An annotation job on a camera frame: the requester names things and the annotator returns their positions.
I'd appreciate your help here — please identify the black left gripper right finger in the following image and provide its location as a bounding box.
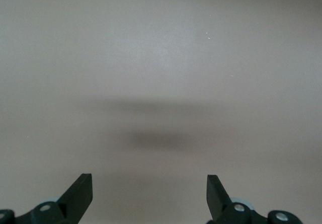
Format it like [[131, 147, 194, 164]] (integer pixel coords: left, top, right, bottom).
[[206, 175, 302, 224]]

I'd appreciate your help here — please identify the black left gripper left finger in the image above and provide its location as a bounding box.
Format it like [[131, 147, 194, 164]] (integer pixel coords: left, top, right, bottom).
[[0, 173, 94, 224]]

